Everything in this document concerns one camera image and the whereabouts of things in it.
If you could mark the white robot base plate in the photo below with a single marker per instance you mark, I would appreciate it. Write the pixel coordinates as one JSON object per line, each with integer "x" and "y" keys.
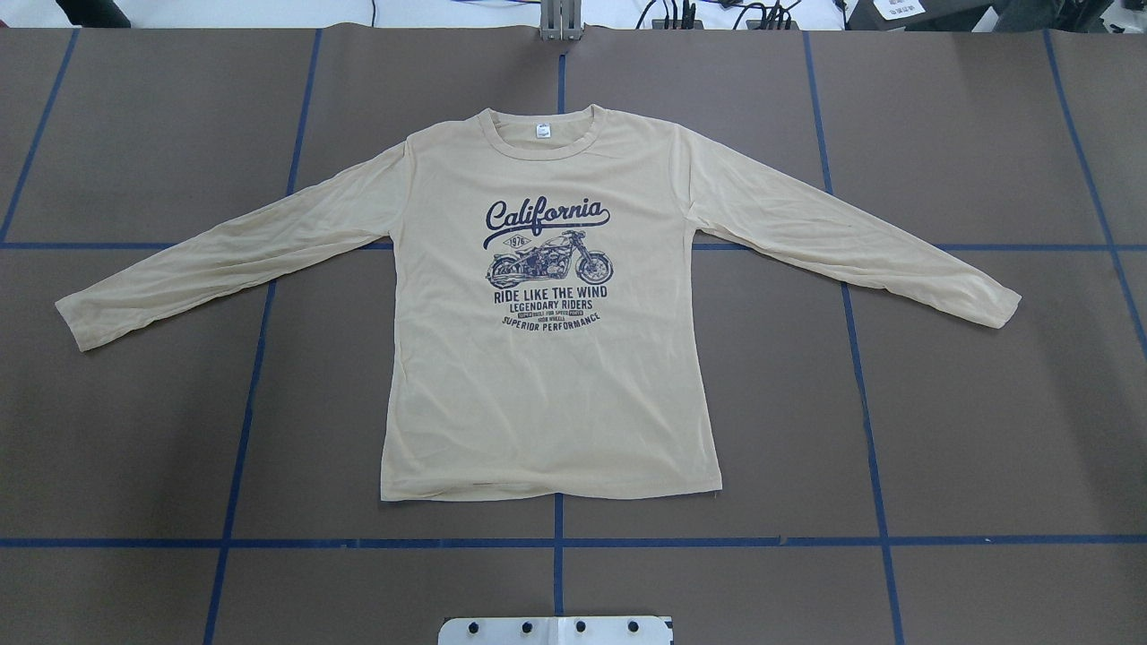
{"x": 584, "y": 629}

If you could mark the grey metal camera post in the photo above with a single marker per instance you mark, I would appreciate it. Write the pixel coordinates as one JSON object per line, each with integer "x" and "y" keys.
{"x": 560, "y": 20}

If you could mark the black cylinder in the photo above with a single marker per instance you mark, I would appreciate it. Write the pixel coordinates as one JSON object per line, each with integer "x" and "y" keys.
{"x": 100, "y": 14}

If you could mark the black box with white label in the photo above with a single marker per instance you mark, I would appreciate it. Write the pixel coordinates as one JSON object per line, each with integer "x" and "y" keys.
{"x": 938, "y": 16}

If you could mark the brown table mat blue grid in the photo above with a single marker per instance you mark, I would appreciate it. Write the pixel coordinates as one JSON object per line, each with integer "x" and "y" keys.
{"x": 891, "y": 474}

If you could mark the beige long-sleeve printed shirt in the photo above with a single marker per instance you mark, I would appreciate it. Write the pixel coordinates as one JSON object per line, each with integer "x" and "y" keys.
{"x": 543, "y": 327}

